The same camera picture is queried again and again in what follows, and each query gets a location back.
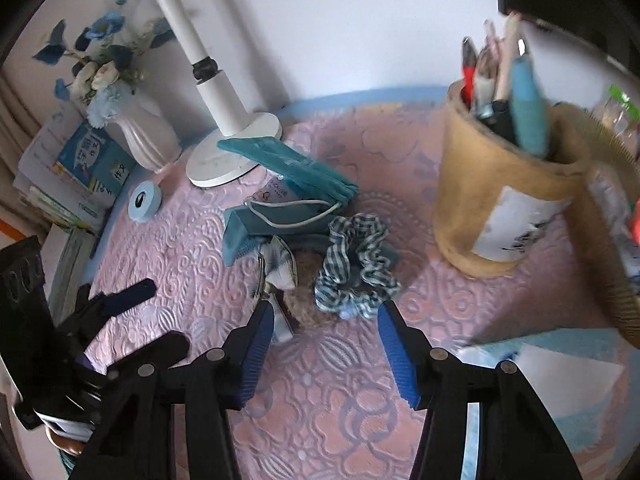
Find white ribbed vase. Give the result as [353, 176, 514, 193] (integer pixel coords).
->
[111, 96, 182, 174]

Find checkered teal scrunchie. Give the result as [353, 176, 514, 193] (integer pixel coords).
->
[314, 214, 400, 320]

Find red soft pouch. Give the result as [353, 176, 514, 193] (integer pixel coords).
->
[628, 204, 640, 246]

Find stack of notebooks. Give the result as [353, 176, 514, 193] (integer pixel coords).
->
[14, 106, 106, 325]

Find teal cloth face mask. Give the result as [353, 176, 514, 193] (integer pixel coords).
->
[218, 138, 359, 266]

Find clear bag green clips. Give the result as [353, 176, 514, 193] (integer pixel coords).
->
[593, 84, 639, 160]

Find blue children's book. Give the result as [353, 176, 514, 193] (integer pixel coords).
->
[53, 120, 136, 210]

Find white desk lamp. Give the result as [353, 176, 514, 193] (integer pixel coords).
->
[156, 0, 282, 188]

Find blue white artificial flowers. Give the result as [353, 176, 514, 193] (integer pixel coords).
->
[32, 0, 176, 129]

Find teal handled pen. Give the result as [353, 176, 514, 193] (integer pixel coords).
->
[510, 55, 550, 158]

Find round wicker basket tray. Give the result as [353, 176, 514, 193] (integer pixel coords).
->
[552, 102, 640, 351]

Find plush toy with bow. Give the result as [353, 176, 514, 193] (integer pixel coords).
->
[256, 236, 336, 344]

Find light blue tape roll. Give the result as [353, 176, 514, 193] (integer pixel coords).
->
[128, 181, 163, 223]

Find white blue printed package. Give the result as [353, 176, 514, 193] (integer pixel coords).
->
[588, 162, 639, 295]

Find pink patterned table cloth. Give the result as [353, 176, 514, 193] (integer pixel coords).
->
[87, 102, 639, 479]

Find brown pen holder cup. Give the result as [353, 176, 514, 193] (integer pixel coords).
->
[433, 80, 589, 278]

